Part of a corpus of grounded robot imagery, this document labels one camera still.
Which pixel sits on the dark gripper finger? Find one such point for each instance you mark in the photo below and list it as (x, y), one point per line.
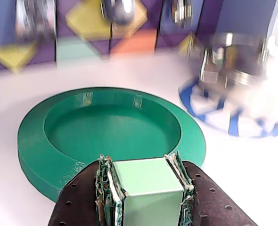
(212, 204)
(82, 200)

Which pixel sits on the green round plastic dish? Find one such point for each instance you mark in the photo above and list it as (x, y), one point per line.
(106, 131)

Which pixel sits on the blue printed burner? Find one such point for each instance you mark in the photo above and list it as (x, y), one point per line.
(233, 124)

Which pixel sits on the silver metal cylinder device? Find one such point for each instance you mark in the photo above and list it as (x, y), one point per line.
(242, 78)

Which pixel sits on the metal slotted spatula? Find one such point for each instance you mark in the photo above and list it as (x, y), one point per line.
(35, 21)

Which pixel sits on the metal ladle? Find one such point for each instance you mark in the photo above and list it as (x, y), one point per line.
(120, 11)

